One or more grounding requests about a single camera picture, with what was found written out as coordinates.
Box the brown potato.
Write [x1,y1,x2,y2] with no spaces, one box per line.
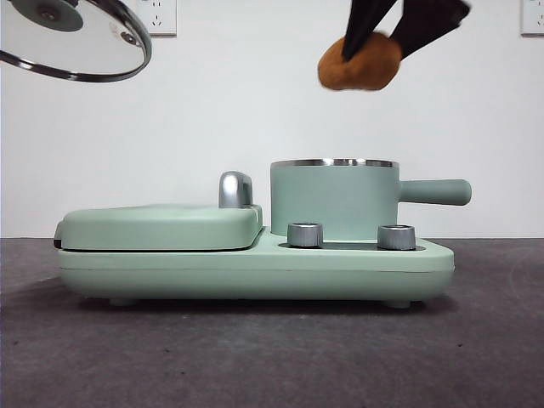
[316,31,403,93]

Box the glass pot lid green knob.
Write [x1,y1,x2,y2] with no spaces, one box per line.
[0,0,153,83]

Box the silver control knob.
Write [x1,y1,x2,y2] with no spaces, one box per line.
[286,222,324,248]
[377,224,417,251]

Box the green breakfast maker base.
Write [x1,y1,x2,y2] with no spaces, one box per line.
[57,226,455,308]

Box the green griddle cover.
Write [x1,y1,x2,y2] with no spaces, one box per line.
[54,203,264,252]

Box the white wall outlet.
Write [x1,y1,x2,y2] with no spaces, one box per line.
[520,0,544,37]
[136,0,178,37]

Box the green steamer pot with handle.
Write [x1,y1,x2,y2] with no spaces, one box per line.
[269,157,473,240]

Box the chrome griddle cover handle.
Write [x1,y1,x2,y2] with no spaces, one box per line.
[218,171,255,210]

